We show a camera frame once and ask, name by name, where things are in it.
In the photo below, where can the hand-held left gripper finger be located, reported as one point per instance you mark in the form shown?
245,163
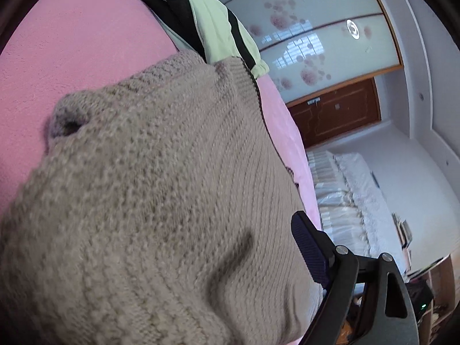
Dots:
309,248

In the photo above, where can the beige knit sweater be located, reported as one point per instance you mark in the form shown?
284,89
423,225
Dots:
143,187

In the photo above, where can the black device with green light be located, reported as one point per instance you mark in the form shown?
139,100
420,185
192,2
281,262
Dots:
418,294

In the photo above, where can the wooden shelf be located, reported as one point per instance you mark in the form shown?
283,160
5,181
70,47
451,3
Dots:
440,276

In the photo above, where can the brown wooden door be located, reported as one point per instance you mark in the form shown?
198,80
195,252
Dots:
341,115

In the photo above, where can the floral glass wardrobe doors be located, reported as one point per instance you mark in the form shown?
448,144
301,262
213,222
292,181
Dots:
323,25

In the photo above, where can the light green black-trimmed jacket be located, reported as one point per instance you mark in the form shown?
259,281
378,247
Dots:
212,25

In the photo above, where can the pink bed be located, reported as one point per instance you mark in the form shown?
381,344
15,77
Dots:
72,43

